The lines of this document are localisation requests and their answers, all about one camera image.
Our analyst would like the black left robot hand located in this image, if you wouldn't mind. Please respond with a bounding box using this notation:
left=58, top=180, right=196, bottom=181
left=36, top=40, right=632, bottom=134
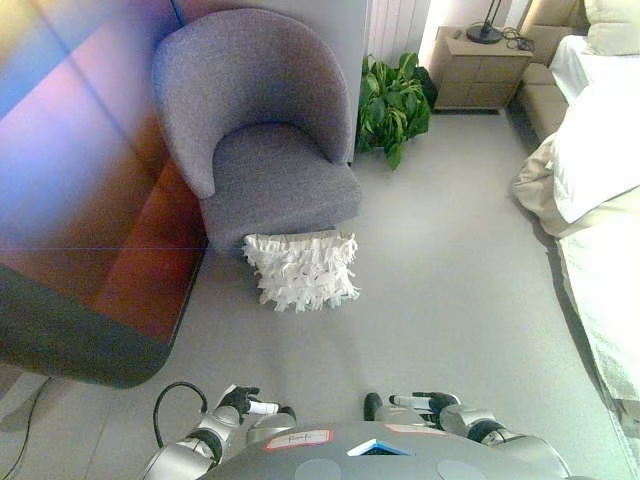
left=215, top=383, right=280, bottom=424

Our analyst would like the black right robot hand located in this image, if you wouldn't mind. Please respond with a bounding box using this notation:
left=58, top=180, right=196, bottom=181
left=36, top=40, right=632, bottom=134
left=388, top=390, right=462, bottom=427

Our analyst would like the white fringed throw pillow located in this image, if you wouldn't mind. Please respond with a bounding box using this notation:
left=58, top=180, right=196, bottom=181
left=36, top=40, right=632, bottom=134
left=242, top=228, right=362, bottom=315

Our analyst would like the cream bed pillow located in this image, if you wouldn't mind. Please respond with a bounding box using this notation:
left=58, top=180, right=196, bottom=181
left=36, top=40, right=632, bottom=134
left=583, top=0, right=640, bottom=57

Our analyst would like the grey robot torso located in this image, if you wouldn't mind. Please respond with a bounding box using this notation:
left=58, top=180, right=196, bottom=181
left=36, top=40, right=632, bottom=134
left=198, top=421, right=572, bottom=480

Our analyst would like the reddish wooden desk dark edge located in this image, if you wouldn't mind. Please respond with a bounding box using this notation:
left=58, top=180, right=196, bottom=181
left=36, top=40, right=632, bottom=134
left=0, top=0, right=217, bottom=390

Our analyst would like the beige crumpled blanket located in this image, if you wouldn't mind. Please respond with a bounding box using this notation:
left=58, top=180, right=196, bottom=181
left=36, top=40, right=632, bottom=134
left=510, top=131, right=576, bottom=239

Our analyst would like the grey fabric tub armchair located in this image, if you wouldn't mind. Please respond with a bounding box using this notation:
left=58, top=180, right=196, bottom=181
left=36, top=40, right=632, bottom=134
left=151, top=7, right=363, bottom=261

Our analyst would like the green leafy potted plant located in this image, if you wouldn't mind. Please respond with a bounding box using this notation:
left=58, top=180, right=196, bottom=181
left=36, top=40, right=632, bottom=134
left=355, top=51, right=438, bottom=171

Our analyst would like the white duvet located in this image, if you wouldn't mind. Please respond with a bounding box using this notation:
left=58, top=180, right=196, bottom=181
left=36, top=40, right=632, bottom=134
left=547, top=34, right=640, bottom=225

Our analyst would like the beige wooden nightstand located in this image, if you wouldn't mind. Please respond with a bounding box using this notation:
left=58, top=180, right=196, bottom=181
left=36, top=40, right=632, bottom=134
left=433, top=25, right=534, bottom=113

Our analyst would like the black lamp base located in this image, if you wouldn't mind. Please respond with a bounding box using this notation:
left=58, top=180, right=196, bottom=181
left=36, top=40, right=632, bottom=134
left=465, top=0, right=503, bottom=45

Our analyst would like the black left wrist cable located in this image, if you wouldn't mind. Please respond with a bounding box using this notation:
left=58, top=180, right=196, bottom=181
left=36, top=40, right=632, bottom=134
left=152, top=380, right=211, bottom=449

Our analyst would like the beige upholstered bed frame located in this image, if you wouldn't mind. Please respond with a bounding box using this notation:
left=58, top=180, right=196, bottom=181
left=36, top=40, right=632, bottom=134
left=514, top=0, right=592, bottom=147

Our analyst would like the black cables bundle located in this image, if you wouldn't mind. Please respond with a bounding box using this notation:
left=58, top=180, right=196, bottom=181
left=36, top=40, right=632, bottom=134
left=499, top=26, right=536, bottom=52

